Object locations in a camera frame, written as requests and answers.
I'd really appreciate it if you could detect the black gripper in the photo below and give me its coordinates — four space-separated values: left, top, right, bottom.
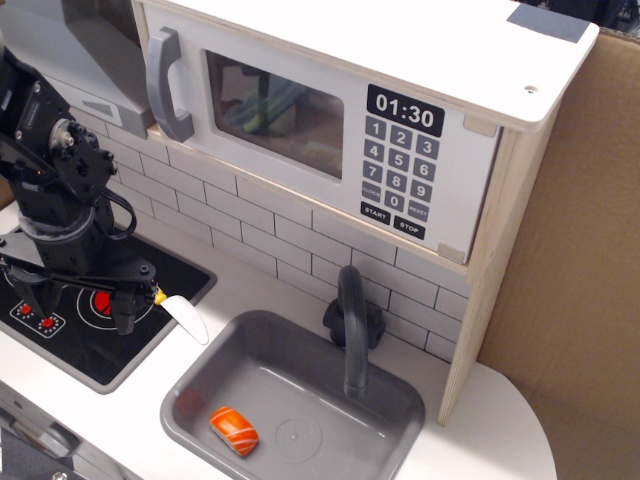
1 215 156 335

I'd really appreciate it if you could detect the white toy microwave door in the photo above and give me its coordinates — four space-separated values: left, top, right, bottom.
144 4 501 264

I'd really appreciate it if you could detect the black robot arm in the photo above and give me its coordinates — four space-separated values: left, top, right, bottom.
1 47 158 335

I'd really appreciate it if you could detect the wooden microwave cabinet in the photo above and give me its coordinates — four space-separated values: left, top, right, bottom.
133 1 598 423

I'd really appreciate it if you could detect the black toy stove top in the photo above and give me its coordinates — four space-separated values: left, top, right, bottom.
1 236 217 394

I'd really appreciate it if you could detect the grey oven front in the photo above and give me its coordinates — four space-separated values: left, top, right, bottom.
1 383 138 479

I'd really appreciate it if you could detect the grey toy sink basin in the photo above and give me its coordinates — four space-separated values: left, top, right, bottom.
160 311 425 479

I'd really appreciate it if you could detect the orange salmon sushi toy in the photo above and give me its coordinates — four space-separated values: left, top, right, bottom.
208 406 259 457

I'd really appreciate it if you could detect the grey range hood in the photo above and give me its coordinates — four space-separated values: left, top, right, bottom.
1 1 155 138

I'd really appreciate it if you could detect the green toy vegetable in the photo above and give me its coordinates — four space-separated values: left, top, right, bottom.
224 76 306 134

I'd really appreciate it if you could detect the dark grey toy faucet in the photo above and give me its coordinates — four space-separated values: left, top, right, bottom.
323 265 386 400

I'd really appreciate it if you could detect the brown cardboard panel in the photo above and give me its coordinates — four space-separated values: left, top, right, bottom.
480 30 639 479

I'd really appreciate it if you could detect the grey tape patch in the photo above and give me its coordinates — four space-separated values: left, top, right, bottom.
507 4 590 43

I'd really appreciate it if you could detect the yellow handled toy knife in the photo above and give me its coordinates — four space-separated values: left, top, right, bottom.
154 288 209 345

